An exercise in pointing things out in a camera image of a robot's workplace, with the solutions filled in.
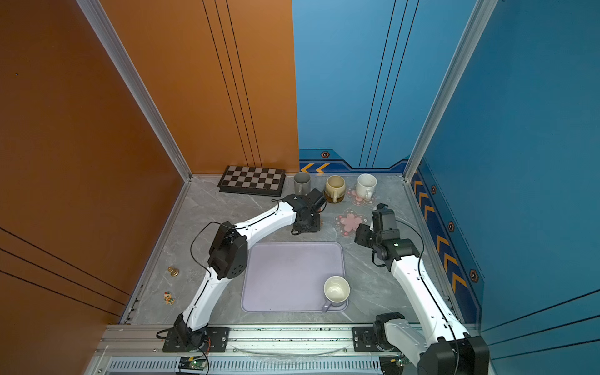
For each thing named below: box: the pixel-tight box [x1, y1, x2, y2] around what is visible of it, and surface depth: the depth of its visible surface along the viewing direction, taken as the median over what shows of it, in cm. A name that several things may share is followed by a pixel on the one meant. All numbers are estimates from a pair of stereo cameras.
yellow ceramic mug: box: [325, 175, 347, 204], surface depth 107 cm
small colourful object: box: [163, 290, 175, 306], surface depth 83 cm
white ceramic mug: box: [355, 173, 378, 201], surface depth 108 cm
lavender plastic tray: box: [240, 241, 350, 313], surface depth 87 cm
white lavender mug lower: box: [321, 275, 351, 314], surface depth 79 cm
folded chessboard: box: [217, 164, 287, 197], surface depth 115 cm
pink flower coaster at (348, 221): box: [334, 208, 368, 238], surface depth 104 cm
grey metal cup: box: [294, 171, 311, 196], surface depth 105 cm
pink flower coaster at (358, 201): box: [346, 188, 376, 207], surface depth 112 cm
